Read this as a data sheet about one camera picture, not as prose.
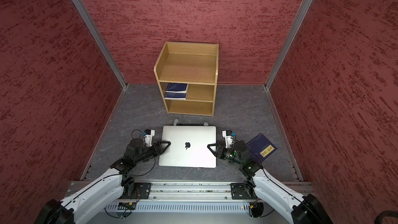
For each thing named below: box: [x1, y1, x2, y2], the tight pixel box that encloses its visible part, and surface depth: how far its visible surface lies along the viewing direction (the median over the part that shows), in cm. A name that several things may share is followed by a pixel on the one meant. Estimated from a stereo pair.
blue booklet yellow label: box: [246, 132, 279, 163], surface depth 90 cm
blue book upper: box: [165, 82, 189, 94], surface depth 95 cm
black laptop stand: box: [173, 118, 210, 126], surface depth 99 cm
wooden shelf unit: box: [153, 41, 220, 117], surface depth 91 cm
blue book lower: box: [164, 92, 187, 101], surface depth 93 cm
